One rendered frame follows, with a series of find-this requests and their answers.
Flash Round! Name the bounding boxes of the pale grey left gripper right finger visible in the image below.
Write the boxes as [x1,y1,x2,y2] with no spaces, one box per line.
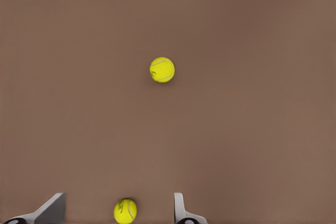
[173,192,208,224]

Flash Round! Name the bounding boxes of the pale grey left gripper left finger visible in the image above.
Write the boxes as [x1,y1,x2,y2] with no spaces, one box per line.
[2,192,67,224]

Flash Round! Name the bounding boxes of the yellow tennis ball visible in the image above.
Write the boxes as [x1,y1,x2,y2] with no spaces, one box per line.
[149,56,175,83]
[113,198,138,224]

